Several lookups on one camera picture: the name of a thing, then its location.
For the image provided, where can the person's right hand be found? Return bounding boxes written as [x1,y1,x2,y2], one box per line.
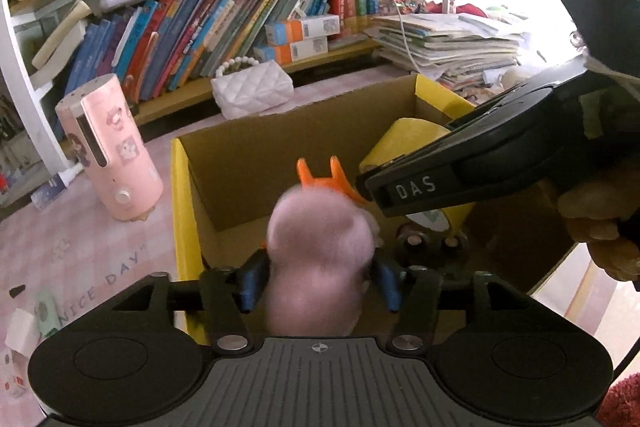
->
[556,152,640,292]

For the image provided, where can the white bookshelf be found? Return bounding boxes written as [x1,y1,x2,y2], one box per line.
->
[0,0,451,178]

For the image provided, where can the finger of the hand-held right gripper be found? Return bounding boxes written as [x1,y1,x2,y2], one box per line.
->
[356,56,592,219]

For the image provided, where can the small pink plush toy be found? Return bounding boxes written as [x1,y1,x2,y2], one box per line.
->
[265,156,382,339]

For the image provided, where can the mint green correction tape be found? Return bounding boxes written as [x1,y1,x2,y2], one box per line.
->
[34,289,61,341]

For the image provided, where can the red fuzzy cloth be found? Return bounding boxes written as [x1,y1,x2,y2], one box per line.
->
[597,372,640,427]

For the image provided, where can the row of slanted books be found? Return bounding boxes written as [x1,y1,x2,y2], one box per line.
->
[65,0,342,104]

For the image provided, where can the small white box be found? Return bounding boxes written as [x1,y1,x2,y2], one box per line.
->
[5,307,41,353]

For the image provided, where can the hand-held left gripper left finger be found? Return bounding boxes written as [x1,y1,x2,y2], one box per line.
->
[102,252,273,356]

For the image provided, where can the stack of notebooks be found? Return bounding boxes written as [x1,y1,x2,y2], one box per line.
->
[367,12,532,94]

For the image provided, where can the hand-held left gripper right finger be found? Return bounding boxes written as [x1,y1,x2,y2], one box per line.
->
[372,253,532,354]

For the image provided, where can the orange and white box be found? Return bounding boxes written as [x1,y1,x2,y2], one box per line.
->
[265,14,342,47]
[253,36,330,67]

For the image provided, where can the pink humidifier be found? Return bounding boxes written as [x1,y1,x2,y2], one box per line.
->
[55,74,164,223]

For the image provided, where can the yellow tape roll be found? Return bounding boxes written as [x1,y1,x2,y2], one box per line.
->
[359,118,476,236]

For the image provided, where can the stack of cream books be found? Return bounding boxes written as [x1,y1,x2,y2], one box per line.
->
[30,0,94,84]

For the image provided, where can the white quilted purse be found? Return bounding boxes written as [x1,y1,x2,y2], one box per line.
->
[210,56,295,120]

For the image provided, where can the pink printed tablecloth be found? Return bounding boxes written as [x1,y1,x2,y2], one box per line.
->
[0,62,418,408]

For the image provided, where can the yellow cardboard box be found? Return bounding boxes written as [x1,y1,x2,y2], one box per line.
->
[170,73,591,349]

